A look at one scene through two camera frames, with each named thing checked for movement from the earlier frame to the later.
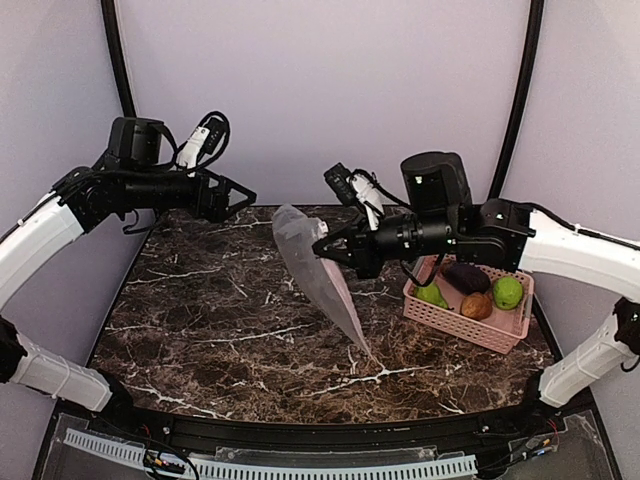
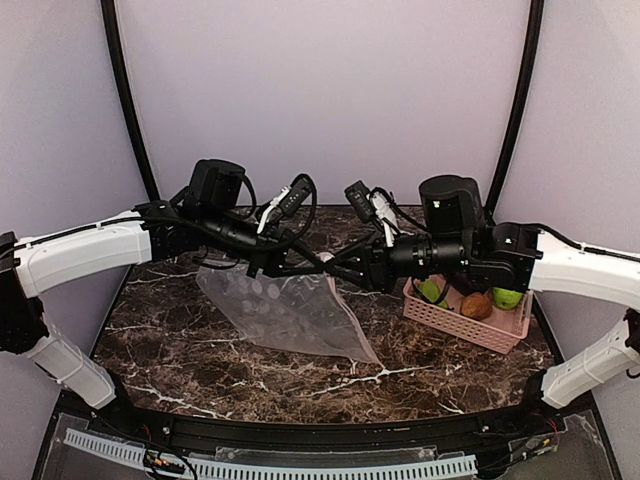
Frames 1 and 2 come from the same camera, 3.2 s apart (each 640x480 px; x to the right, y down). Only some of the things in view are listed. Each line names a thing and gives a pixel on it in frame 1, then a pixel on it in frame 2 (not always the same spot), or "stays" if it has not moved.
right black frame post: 519,97 stays
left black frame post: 118,58 stays
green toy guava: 507,293 stays
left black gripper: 215,196 -> 273,253
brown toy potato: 477,306 stays
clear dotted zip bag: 321,281 -> 300,313
